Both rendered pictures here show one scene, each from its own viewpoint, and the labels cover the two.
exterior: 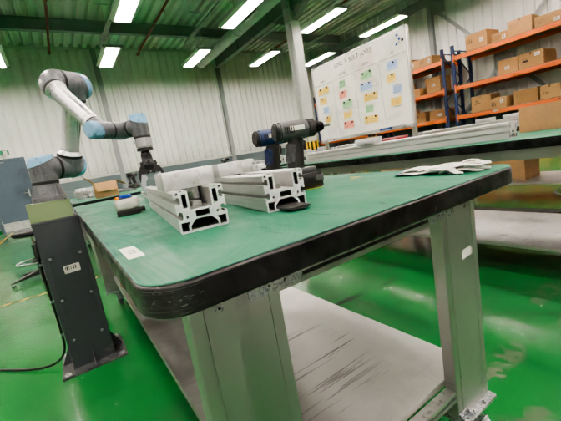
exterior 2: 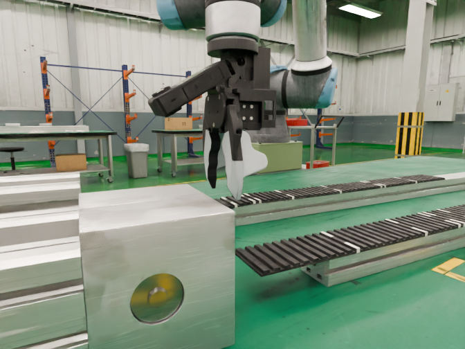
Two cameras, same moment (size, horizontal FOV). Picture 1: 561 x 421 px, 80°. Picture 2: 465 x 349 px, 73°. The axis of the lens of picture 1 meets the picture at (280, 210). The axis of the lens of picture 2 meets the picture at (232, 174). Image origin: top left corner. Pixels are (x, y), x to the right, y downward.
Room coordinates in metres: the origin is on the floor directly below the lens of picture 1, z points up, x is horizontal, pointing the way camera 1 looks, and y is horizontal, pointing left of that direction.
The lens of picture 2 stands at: (1.57, 0.11, 0.93)
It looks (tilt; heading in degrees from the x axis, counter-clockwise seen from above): 10 degrees down; 88
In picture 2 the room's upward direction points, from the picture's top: straight up
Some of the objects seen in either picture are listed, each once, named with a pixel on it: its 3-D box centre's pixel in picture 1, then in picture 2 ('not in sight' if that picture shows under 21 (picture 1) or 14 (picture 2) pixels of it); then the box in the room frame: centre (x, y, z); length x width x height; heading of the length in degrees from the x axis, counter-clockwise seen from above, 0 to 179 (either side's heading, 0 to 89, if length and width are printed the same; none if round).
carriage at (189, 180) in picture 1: (184, 184); not in sight; (0.81, 0.22, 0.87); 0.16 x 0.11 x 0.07; 24
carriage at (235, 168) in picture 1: (229, 172); not in sight; (1.11, 0.15, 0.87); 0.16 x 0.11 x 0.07; 24
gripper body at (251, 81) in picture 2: (147, 160); (237, 89); (1.59, 0.57, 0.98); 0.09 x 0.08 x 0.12; 24
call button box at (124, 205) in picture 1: (129, 205); not in sight; (1.24, 0.54, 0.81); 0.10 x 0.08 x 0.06; 114
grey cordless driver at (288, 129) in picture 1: (305, 154); not in sight; (1.10, -0.11, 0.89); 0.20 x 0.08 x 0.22; 109
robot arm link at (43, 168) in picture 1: (43, 168); (270, 88); (1.72, 1.13, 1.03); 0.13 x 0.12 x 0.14; 154
